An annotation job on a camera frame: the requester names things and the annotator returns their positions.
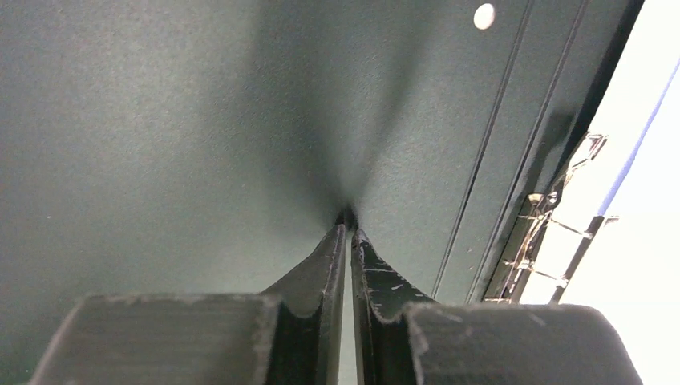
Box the white paper sheet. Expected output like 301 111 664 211
520 1 679 384

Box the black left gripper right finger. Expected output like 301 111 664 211
351 230 642 384

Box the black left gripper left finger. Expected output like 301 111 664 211
31 225 346 384

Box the black file folder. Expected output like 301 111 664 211
1 1 642 384

